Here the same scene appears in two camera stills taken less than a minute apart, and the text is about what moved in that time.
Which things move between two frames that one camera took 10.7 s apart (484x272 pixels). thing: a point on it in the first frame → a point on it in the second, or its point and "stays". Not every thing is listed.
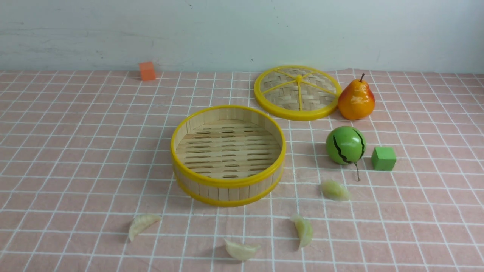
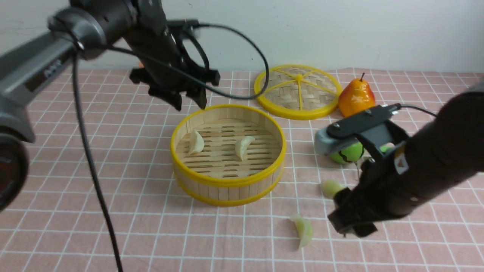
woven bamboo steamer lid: x=298 y=92 stays
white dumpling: x=240 y=252 → x=241 y=145
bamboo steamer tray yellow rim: x=228 y=155 stays
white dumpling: x=140 y=223 → x=197 y=142
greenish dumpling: x=304 y=228 stays
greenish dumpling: x=334 y=190 stays
